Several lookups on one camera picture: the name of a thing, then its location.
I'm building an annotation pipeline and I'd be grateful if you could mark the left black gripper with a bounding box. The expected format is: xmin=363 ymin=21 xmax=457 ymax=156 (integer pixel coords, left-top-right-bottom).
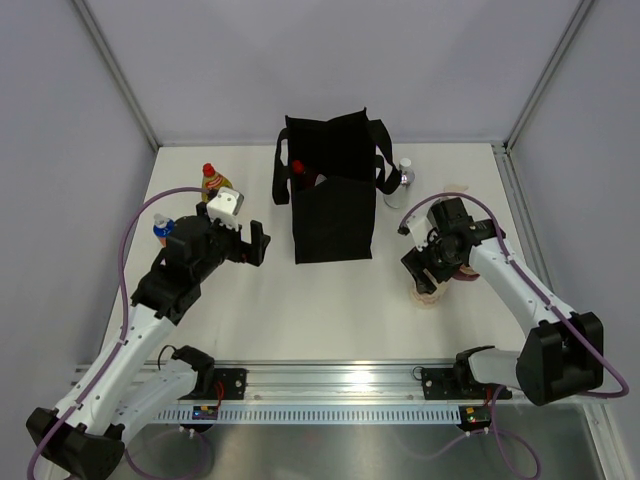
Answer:
xmin=193 ymin=203 xmax=269 ymax=282

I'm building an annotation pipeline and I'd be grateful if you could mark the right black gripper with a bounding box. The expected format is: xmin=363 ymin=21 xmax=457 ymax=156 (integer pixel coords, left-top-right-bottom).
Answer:
xmin=401 ymin=228 xmax=462 ymax=295

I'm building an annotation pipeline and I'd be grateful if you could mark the cream lotion bottle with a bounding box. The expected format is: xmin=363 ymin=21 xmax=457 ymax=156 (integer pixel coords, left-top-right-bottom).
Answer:
xmin=409 ymin=283 xmax=449 ymax=309

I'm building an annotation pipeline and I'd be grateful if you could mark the yellow dish soap bottle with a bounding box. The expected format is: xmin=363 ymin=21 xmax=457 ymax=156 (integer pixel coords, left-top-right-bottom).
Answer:
xmin=202 ymin=163 xmax=233 ymax=202

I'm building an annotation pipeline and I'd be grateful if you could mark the red bottle white label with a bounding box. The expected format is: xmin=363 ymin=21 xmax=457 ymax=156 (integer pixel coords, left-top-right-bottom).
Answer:
xmin=291 ymin=160 xmax=327 ymax=190

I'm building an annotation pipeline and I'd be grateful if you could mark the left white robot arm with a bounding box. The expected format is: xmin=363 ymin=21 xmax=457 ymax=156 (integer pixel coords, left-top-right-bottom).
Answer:
xmin=26 ymin=214 xmax=270 ymax=479

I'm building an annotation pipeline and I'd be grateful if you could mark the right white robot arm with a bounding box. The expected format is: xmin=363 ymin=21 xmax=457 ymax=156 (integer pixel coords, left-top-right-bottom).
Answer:
xmin=398 ymin=192 xmax=604 ymax=406

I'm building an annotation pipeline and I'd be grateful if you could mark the black canvas tote bag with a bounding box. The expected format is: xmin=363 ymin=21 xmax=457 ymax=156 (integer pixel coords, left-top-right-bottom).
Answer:
xmin=271 ymin=109 xmax=400 ymax=264

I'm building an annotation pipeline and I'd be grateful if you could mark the dark red Fairy bottle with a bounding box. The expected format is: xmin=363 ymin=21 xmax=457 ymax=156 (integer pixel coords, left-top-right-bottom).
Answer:
xmin=455 ymin=265 xmax=480 ymax=281

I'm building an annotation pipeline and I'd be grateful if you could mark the silver metal bottle white cap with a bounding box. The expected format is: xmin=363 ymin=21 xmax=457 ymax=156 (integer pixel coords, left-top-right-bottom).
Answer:
xmin=384 ymin=157 xmax=415 ymax=210

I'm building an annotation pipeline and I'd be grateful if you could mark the grey-green pump bottle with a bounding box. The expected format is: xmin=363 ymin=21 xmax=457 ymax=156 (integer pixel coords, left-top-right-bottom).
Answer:
xmin=441 ymin=184 xmax=469 ymax=201

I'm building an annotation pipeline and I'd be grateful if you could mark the orange bottle blue cap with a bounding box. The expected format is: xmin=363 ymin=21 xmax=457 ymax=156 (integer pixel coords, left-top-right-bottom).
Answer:
xmin=153 ymin=213 xmax=175 ymax=247

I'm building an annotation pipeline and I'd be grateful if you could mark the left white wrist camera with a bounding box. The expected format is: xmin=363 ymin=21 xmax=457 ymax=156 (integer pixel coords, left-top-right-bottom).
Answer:
xmin=206 ymin=187 xmax=244 ymax=231

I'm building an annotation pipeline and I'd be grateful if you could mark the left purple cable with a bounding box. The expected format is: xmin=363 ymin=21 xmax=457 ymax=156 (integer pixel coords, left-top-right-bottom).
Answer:
xmin=27 ymin=185 xmax=206 ymax=476

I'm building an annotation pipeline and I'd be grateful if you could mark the aluminium mounting rail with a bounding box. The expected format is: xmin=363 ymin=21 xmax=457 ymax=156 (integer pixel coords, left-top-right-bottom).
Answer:
xmin=69 ymin=362 xmax=609 ymax=404

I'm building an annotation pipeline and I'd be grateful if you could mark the white slotted cable duct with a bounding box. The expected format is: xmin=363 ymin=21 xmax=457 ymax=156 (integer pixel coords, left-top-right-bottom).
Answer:
xmin=151 ymin=404 xmax=461 ymax=425

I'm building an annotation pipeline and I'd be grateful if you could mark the left aluminium frame post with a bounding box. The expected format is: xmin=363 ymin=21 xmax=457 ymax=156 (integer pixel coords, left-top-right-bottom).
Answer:
xmin=69 ymin=0 xmax=161 ymax=153

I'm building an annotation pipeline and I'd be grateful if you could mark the aluminium frame post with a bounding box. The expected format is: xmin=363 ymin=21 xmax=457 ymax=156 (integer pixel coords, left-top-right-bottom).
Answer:
xmin=502 ymin=0 xmax=598 ymax=154
xmin=69 ymin=0 xmax=161 ymax=153

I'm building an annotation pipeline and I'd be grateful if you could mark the right aluminium frame post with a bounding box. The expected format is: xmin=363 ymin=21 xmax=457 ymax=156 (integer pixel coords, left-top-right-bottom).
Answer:
xmin=502 ymin=0 xmax=598 ymax=154

